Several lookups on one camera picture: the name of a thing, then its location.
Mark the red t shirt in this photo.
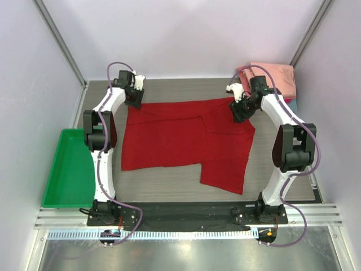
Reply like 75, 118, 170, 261
121, 98, 256, 195

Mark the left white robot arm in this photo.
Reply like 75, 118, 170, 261
83, 70, 145, 226

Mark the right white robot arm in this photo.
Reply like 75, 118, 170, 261
226, 76, 316, 225

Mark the salmon folded t shirt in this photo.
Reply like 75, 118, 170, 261
237, 65, 254, 93

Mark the pink folded t shirt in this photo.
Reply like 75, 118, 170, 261
250, 62, 297, 99

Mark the green plastic tray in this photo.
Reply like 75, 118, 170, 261
41, 129, 95, 208

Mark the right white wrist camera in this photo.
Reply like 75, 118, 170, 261
226, 83, 244, 103

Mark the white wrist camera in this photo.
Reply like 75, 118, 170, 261
134, 75, 146, 91
226, 83, 244, 103

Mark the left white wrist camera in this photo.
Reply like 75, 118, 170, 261
134, 75, 146, 91

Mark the right aluminium frame post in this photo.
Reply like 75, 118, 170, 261
289, 0, 334, 68

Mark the aluminium frame post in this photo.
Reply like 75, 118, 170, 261
32, 0, 87, 89
289, 0, 334, 68

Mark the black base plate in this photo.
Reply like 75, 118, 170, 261
80, 201, 288, 232

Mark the left aluminium frame post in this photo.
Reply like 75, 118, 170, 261
32, 0, 87, 89

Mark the aluminium front rail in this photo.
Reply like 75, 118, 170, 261
34, 203, 343, 229

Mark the slotted cable duct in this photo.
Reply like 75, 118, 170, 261
47, 228, 259, 241

